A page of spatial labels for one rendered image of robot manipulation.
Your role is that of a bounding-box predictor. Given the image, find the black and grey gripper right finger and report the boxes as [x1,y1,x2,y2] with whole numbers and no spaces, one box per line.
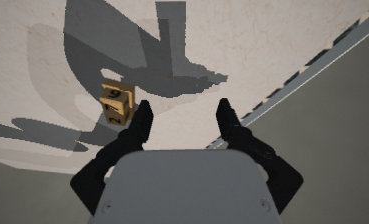
[216,98,304,216]

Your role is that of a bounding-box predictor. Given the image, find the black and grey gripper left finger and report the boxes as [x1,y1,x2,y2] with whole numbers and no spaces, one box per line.
[70,100,154,217]

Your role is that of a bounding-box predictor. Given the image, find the tan calendar cube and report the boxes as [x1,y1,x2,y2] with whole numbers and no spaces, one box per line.
[104,105,130,126]
[99,88,129,115]

